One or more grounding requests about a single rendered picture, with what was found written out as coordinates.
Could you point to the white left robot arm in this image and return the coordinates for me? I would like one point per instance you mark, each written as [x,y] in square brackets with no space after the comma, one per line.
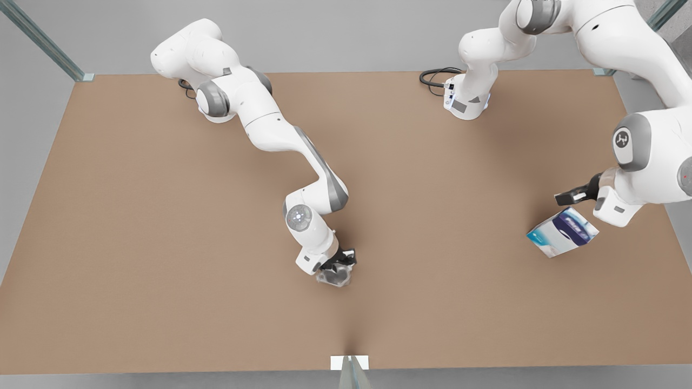
[638,48]

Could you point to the clear glass cup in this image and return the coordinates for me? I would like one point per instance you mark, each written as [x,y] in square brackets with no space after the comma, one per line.
[334,276]

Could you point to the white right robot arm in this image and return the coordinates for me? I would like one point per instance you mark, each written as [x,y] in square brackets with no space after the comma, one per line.
[259,116]

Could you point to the white and blue box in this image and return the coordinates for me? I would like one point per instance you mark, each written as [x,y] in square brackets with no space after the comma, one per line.
[562,232]

